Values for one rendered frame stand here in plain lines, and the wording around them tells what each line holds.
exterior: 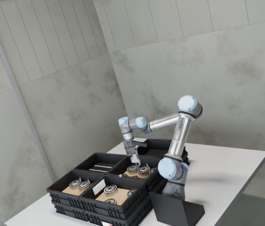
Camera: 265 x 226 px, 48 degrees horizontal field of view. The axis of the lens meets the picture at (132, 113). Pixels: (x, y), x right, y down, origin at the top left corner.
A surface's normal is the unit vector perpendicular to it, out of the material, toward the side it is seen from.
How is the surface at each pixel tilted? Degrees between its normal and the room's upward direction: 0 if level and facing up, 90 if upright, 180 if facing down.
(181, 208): 90
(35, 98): 90
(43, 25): 90
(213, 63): 90
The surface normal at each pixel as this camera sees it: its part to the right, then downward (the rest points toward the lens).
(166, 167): -0.54, -0.20
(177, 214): -0.64, 0.40
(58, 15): 0.71, 0.02
